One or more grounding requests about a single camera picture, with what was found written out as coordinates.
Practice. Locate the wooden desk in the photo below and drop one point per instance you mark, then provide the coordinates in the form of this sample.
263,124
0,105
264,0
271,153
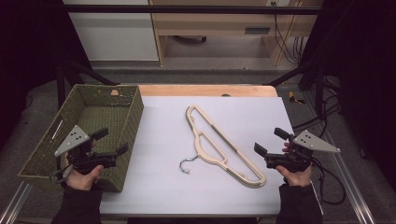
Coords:
211,23

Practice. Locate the aluminium rail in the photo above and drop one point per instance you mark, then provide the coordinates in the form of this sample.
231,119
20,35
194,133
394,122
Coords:
14,205
351,193

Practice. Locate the black metal crossbar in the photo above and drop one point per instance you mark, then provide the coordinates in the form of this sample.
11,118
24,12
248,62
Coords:
186,9

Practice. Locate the black metal stand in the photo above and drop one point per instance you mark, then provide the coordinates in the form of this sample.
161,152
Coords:
62,84
319,87

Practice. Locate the yellow and black tool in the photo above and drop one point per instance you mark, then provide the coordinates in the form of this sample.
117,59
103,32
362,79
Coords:
293,98

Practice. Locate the person's right hand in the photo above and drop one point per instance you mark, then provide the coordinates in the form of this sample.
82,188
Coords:
297,179

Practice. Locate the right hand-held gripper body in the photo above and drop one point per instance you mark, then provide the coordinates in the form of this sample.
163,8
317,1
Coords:
295,158

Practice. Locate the black table grommet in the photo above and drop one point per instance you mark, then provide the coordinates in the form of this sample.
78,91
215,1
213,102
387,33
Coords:
225,95

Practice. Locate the black curtain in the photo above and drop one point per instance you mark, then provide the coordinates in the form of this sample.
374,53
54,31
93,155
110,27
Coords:
364,62
28,46

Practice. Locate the person's left hand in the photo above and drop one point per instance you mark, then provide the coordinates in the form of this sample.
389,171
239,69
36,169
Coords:
82,182

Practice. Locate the green woven basket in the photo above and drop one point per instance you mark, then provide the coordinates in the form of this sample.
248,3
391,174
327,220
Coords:
99,115

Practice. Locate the white cabinet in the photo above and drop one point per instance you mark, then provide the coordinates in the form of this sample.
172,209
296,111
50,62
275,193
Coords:
115,37

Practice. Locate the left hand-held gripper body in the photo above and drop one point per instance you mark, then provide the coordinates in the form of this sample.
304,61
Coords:
81,158

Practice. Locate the white table mat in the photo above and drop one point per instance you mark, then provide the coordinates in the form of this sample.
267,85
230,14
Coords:
162,140

